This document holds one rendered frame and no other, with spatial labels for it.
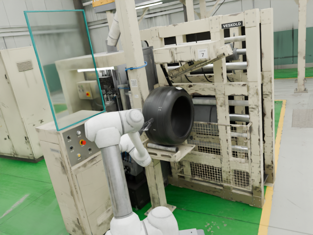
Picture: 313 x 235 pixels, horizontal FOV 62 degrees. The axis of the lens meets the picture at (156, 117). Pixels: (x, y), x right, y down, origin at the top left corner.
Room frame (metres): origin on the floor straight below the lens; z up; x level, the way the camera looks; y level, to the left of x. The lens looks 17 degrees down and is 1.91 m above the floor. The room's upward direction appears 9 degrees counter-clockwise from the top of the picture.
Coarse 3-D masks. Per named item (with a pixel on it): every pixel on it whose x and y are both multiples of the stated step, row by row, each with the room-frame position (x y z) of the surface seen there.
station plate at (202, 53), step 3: (204, 48) 2.28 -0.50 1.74; (198, 51) 2.32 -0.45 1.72; (201, 51) 2.30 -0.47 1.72; (204, 51) 2.28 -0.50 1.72; (198, 54) 2.32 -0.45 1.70; (201, 54) 2.30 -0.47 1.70; (204, 54) 2.28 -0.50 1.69; (207, 54) 2.27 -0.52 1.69; (198, 57) 2.32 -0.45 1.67; (201, 57) 2.30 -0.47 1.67; (204, 57) 2.29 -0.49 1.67; (207, 57) 2.27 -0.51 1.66
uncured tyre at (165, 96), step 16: (160, 96) 2.21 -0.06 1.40; (176, 96) 2.23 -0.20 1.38; (144, 112) 2.21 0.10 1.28; (160, 112) 2.11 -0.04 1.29; (176, 112) 2.61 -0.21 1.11; (192, 112) 2.42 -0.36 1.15; (160, 128) 2.09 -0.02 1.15; (176, 128) 2.53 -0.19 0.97; (160, 144) 2.25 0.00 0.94; (176, 144) 2.19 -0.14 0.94
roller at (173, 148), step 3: (147, 144) 2.36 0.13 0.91; (150, 144) 2.34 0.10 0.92; (153, 144) 2.32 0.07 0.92; (156, 144) 2.31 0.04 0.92; (150, 147) 2.34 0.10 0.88; (153, 147) 2.31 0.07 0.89; (156, 147) 2.28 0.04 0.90; (159, 147) 2.26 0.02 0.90; (162, 147) 2.24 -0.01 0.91; (165, 147) 2.22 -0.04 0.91; (168, 147) 2.20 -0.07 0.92; (171, 147) 2.19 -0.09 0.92; (174, 147) 2.17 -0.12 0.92; (177, 147) 2.17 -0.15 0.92; (168, 150) 2.20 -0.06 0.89; (171, 150) 2.18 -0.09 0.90; (174, 150) 2.16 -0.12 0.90; (177, 150) 2.16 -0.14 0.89
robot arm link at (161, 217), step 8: (160, 208) 1.20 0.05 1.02; (152, 216) 1.15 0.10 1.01; (160, 216) 1.14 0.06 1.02; (168, 216) 1.14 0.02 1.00; (144, 224) 1.14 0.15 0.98; (152, 224) 1.12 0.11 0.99; (160, 224) 1.11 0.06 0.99; (168, 224) 1.12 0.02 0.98; (176, 224) 1.15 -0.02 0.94; (152, 232) 1.10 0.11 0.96; (160, 232) 1.10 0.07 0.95; (168, 232) 1.10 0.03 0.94; (176, 232) 1.13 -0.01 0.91
